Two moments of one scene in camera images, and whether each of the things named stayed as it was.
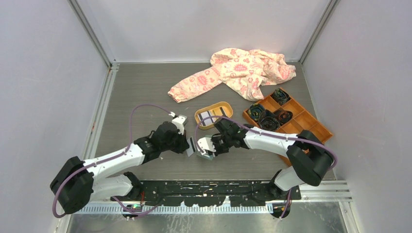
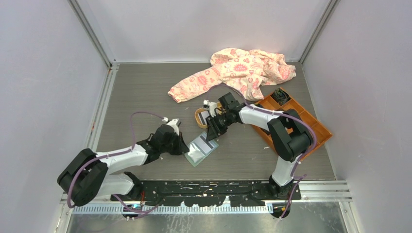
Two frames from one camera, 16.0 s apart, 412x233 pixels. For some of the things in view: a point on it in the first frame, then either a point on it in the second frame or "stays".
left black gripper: [183, 144] stays
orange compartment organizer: [279, 111] stays
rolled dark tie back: [280, 96] stays
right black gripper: [218, 151] -> [214, 130]
